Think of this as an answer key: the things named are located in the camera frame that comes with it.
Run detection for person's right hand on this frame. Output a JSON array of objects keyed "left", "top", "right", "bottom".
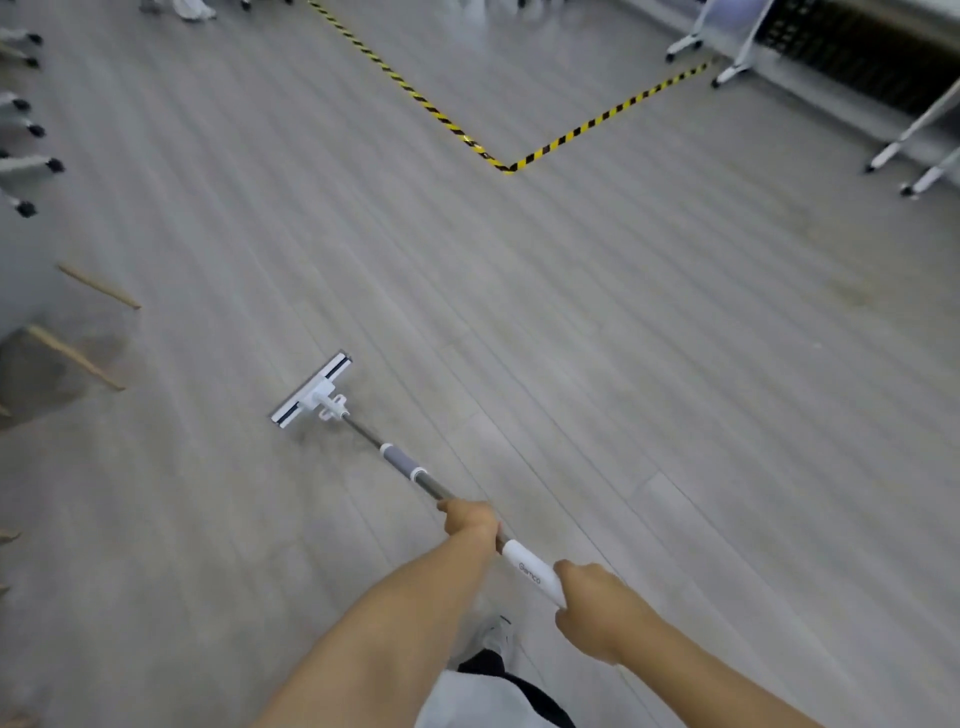
[{"left": 552, "top": 559, "right": 663, "bottom": 666}]

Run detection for person's left hand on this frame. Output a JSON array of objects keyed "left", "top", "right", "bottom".
[{"left": 436, "top": 498, "right": 504, "bottom": 558}]

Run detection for white mop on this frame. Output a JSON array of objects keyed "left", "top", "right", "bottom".
[{"left": 268, "top": 349, "right": 569, "bottom": 610}]

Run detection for person's left forearm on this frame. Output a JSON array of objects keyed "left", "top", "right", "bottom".
[{"left": 253, "top": 525, "right": 502, "bottom": 728}]

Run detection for person's right forearm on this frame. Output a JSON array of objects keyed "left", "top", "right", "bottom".
[{"left": 615, "top": 607, "right": 826, "bottom": 728}]

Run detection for person's black trousers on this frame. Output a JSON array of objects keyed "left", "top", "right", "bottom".
[{"left": 456, "top": 649, "right": 579, "bottom": 728}]

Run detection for person's white shirt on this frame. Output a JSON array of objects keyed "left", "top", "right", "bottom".
[{"left": 416, "top": 669, "right": 560, "bottom": 728}]

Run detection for yellow black hazard tape strip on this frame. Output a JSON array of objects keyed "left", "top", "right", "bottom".
[
  {"left": 504, "top": 61, "right": 711, "bottom": 176},
  {"left": 306, "top": 0, "right": 517, "bottom": 176}
]

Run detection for office chair base with casters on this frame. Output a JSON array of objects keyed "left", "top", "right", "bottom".
[
  {"left": 0, "top": 25, "right": 43, "bottom": 70},
  {"left": 0, "top": 90, "right": 66, "bottom": 220}
]

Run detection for black grille panel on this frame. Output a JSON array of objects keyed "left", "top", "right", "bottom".
[{"left": 756, "top": 0, "right": 955, "bottom": 117}]

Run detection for white wheeled stand frame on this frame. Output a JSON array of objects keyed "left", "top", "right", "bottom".
[
  {"left": 666, "top": 0, "right": 778, "bottom": 89},
  {"left": 864, "top": 75, "right": 960, "bottom": 199}
]

